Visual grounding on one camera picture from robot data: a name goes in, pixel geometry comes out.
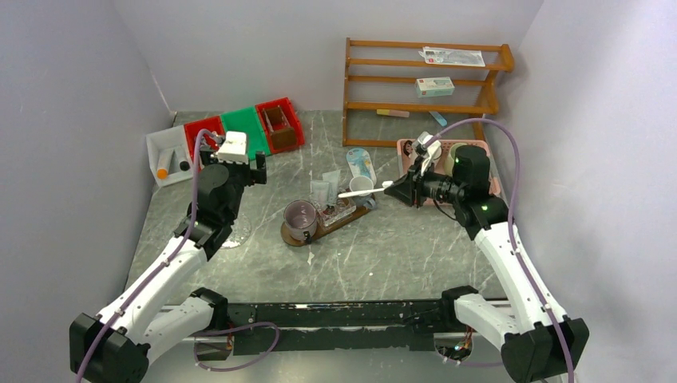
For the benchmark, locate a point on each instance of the yellow pink marker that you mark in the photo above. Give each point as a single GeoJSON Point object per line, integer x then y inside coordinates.
{"type": "Point", "coordinates": [393, 113]}

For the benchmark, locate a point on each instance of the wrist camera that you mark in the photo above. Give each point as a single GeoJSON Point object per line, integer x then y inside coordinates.
{"type": "Point", "coordinates": [422, 142]}
{"type": "Point", "coordinates": [233, 148]}

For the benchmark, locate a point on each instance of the pink plastic basket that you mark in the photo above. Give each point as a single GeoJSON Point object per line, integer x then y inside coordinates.
{"type": "Point", "coordinates": [448, 148]}

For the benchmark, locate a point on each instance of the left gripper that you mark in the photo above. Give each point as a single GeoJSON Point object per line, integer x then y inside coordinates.
{"type": "Point", "coordinates": [253, 176]}

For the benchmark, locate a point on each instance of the oval dark wooden tray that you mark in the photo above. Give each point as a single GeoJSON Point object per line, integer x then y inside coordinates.
{"type": "Point", "coordinates": [321, 230]}

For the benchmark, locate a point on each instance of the plastic packet on top shelf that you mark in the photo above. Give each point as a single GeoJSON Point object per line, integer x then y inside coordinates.
{"type": "Point", "coordinates": [455, 57]}

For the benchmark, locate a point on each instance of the white toothbrush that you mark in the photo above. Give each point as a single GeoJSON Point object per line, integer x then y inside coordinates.
{"type": "Point", "coordinates": [350, 194]}

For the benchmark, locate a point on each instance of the grey-blue mug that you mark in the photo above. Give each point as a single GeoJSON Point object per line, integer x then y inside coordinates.
{"type": "Point", "coordinates": [358, 183]}

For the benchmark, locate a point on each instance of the pale green mug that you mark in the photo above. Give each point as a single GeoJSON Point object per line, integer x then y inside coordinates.
{"type": "Point", "coordinates": [450, 159]}

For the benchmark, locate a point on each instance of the wooden shelf rack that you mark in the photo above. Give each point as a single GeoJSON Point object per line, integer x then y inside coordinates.
{"type": "Point", "coordinates": [383, 74]}

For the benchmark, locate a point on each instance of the toothpaste tube orange cap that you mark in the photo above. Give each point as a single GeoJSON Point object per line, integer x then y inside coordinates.
{"type": "Point", "coordinates": [163, 163]}

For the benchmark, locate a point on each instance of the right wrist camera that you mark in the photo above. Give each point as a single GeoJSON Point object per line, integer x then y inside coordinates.
{"type": "Point", "coordinates": [422, 142]}

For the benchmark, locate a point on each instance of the red bin with toothbrushes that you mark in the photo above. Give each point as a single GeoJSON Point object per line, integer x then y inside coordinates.
{"type": "Point", "coordinates": [212, 124]}

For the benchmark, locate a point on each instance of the small white box on shelf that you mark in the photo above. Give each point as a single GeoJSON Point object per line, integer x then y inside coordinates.
{"type": "Point", "coordinates": [434, 87]}

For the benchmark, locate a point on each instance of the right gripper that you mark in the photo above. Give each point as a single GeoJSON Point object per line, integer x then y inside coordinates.
{"type": "Point", "coordinates": [415, 187]}

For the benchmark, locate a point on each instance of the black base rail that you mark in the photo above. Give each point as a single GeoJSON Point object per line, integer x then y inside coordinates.
{"type": "Point", "coordinates": [253, 328]}

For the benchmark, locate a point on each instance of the white plastic bin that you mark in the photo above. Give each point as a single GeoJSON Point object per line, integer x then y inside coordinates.
{"type": "Point", "coordinates": [169, 138]}

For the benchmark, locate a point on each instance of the red bin with holder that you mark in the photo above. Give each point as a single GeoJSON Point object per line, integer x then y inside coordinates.
{"type": "Point", "coordinates": [289, 111]}

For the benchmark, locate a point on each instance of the white enamel mug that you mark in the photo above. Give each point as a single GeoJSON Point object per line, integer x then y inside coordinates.
{"type": "Point", "coordinates": [430, 157]}

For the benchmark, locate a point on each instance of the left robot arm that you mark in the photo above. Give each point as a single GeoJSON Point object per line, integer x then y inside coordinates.
{"type": "Point", "coordinates": [121, 341]}

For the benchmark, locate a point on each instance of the toothpaste tube red cap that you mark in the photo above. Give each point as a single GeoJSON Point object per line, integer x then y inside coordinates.
{"type": "Point", "coordinates": [319, 194]}

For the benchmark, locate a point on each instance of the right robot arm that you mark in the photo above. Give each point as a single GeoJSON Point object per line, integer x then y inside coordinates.
{"type": "Point", "coordinates": [538, 340]}

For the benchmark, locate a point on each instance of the brown wooden block holder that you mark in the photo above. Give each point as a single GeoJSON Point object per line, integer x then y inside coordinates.
{"type": "Point", "coordinates": [281, 133]}

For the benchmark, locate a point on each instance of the green plastic bin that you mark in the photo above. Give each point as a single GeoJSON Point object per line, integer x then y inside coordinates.
{"type": "Point", "coordinates": [247, 121]}

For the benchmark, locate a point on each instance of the purple mug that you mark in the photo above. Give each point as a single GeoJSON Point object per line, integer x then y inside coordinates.
{"type": "Point", "coordinates": [301, 220]}

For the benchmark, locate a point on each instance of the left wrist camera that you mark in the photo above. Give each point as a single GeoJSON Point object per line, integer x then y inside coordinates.
{"type": "Point", "coordinates": [233, 148]}

